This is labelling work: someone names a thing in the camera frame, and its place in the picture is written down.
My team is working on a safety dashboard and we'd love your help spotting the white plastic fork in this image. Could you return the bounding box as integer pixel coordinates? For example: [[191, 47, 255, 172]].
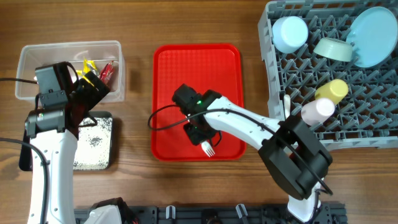
[[201, 141, 215, 157]]

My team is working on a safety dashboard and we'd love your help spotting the yellow foil wrapper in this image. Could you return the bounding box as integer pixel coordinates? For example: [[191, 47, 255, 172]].
[[76, 59, 99, 78]]

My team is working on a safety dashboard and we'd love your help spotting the red snack wrapper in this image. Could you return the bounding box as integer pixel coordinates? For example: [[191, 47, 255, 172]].
[[99, 61, 115, 86]]

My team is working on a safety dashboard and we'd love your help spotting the white plastic spoon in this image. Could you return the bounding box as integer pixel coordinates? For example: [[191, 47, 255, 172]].
[[283, 95, 291, 119]]

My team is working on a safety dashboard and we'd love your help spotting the white upturned cup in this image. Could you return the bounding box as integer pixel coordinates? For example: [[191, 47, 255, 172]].
[[301, 98, 335, 126]]

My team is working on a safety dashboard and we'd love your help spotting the light blue bowl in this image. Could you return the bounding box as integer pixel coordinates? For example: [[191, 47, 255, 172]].
[[272, 16, 308, 54]]

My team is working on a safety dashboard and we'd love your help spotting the yellow upturned cup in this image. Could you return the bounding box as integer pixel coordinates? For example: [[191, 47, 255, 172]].
[[315, 79, 349, 105]]

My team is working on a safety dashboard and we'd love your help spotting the green bowl with rice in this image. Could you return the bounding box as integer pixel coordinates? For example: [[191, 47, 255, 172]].
[[313, 37, 353, 62]]

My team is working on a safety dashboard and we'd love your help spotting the light blue plate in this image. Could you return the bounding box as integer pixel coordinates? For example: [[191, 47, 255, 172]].
[[346, 6, 397, 68]]

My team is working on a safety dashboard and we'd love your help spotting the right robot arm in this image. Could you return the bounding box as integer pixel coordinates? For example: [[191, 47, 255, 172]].
[[172, 84, 333, 223]]

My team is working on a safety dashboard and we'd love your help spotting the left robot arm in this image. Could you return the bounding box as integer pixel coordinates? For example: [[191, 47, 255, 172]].
[[25, 62, 109, 223]]

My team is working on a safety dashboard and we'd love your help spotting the black waste tray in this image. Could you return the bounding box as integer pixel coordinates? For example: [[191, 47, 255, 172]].
[[19, 111, 114, 171]]

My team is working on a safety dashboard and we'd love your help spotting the grey dishwasher rack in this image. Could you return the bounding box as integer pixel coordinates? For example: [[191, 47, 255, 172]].
[[257, 0, 397, 150]]

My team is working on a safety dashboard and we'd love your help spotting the clear plastic bin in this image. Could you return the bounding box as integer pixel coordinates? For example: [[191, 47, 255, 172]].
[[16, 40, 126, 103]]

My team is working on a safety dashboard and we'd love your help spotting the red serving tray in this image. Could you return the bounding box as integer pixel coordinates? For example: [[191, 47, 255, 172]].
[[151, 44, 246, 162]]

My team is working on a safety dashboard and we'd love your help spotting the right black cable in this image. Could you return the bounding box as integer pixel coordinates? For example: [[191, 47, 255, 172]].
[[147, 104, 334, 218]]

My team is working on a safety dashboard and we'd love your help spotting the black cable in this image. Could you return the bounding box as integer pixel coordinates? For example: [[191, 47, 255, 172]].
[[0, 77, 50, 224], [147, 104, 334, 218]]

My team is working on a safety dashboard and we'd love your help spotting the left black cable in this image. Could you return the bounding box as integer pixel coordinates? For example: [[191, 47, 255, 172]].
[[0, 77, 50, 224]]

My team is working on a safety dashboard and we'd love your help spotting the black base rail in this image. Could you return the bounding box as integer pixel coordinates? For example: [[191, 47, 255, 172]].
[[70, 203, 348, 224]]

